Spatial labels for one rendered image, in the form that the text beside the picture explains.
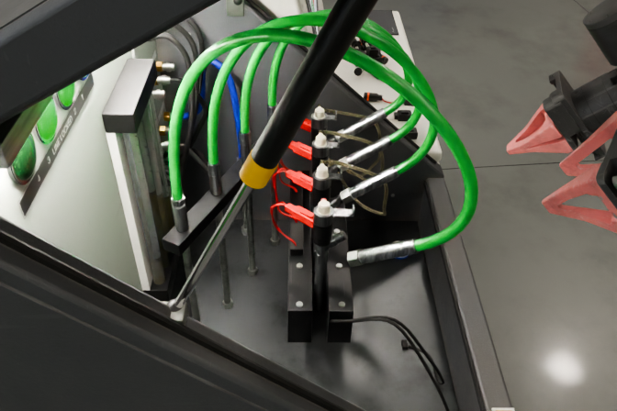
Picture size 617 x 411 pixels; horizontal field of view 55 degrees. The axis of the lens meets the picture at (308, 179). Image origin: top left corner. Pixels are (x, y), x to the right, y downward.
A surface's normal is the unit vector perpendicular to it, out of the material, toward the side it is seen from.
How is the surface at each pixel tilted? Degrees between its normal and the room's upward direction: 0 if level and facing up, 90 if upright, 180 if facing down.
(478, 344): 0
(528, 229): 0
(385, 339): 0
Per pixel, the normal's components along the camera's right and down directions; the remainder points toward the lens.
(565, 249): 0.02, -0.77
